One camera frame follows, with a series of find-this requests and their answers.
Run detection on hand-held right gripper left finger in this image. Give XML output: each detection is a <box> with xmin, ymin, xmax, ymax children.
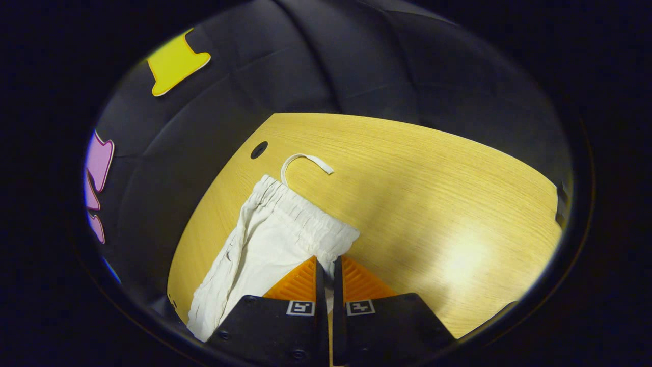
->
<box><xmin>206</xmin><ymin>256</ymin><xmax>330</xmax><ymax>367</ymax></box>

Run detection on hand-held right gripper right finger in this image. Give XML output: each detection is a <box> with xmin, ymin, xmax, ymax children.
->
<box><xmin>332</xmin><ymin>256</ymin><xmax>457</xmax><ymax>367</ymax></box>

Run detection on white jeans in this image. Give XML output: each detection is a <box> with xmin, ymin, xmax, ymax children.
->
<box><xmin>187</xmin><ymin>153</ymin><xmax>361</xmax><ymax>343</ymax></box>

